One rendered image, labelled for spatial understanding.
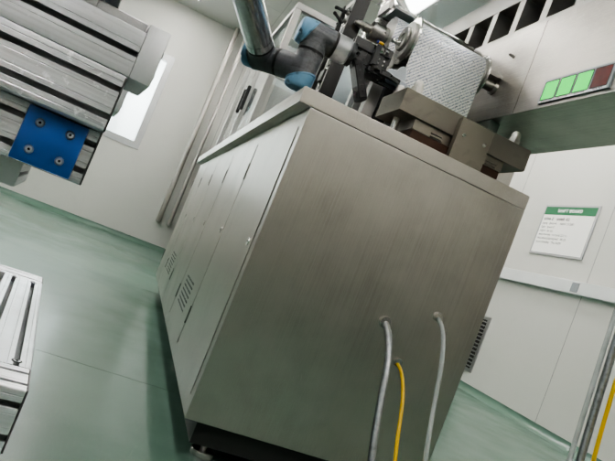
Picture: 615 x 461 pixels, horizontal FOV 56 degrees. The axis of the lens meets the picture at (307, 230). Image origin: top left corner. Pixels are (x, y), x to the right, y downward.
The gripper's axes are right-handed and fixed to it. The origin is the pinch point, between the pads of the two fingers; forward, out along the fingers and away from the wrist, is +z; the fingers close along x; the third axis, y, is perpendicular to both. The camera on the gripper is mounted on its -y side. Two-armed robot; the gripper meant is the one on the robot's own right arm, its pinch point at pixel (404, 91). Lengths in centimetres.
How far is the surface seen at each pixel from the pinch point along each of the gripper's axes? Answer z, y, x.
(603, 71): 29, 11, -42
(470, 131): 12.8, -9.5, -21.9
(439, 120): 4.4, -9.9, -19.9
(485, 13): 30, 52, 34
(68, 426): -52, -109, -22
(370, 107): -5.6, -6.6, 7.8
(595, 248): 262, 35, 206
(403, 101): -6.8, -9.8, -19.9
